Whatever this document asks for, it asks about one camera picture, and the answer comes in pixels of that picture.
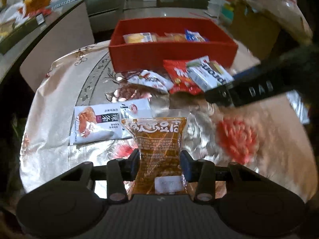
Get grey cabinet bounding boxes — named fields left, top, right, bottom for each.
left=0, top=0, right=96, bottom=92

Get white plastic bag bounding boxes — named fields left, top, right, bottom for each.
left=0, top=0, right=29, bottom=28

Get teal storage bin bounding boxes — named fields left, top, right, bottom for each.
left=221, top=4, right=236, bottom=25

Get yellow cake packet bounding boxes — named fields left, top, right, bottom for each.
left=123, top=32, right=154, bottom=44

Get red plastic bag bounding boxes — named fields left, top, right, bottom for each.
left=36, top=7, right=53, bottom=16

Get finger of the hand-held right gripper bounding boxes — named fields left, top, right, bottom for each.
left=205, top=83, right=235, bottom=106
left=233, top=65, right=265, bottom=82

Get white storage bins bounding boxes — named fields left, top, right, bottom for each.
left=206, top=0, right=226, bottom=18

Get brown tofu packet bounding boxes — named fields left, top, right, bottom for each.
left=121, top=117, right=190, bottom=195

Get waffle packet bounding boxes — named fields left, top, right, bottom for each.
left=156, top=30, right=209, bottom=43

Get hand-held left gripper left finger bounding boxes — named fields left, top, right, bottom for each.
left=58, top=149, right=140, bottom=203

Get silver foil bag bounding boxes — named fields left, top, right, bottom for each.
left=286, top=90, right=311, bottom=125

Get dark green box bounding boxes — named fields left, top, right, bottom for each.
left=0, top=14, right=47, bottom=55

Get orange plastic basket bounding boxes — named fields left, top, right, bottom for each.
left=24, top=0, right=58, bottom=14

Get grey sofa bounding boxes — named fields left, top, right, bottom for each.
left=83, top=0, right=128, bottom=33

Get white meat snack packet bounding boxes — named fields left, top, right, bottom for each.
left=127, top=70, right=168, bottom=94

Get red snack packet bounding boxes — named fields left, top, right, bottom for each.
left=163, top=59, right=202, bottom=95

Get wooden cabinet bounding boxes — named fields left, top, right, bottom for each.
left=228, top=0, right=313, bottom=66

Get white green snack packet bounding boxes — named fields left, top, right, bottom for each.
left=187, top=56, right=235, bottom=92

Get floral tablecloth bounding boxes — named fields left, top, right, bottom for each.
left=19, top=41, right=312, bottom=205

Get white bread picture packet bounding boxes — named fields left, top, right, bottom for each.
left=70, top=98, right=153, bottom=145

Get red cardboard box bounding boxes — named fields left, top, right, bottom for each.
left=108, top=17, right=238, bottom=72

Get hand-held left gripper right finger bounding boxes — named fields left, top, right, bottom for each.
left=180, top=150, right=265, bottom=203

